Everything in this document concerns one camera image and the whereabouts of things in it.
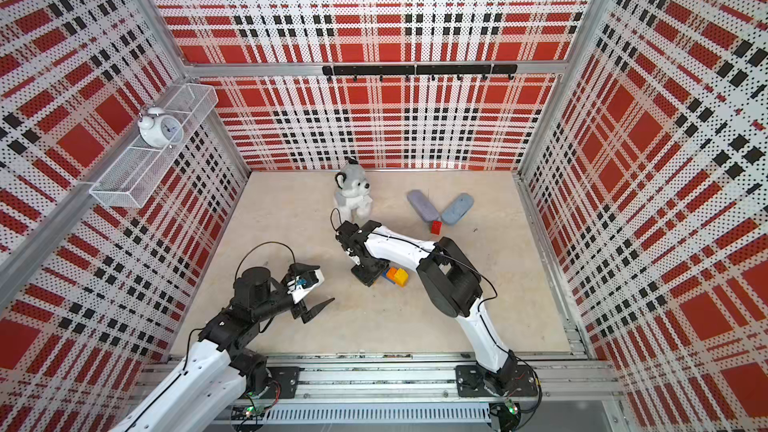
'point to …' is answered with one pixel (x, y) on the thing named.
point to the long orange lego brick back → (391, 273)
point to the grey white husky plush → (352, 197)
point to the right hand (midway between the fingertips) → (378, 274)
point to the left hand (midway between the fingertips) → (327, 279)
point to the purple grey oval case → (423, 205)
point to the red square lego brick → (436, 227)
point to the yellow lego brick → (401, 277)
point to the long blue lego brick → (384, 275)
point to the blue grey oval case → (458, 208)
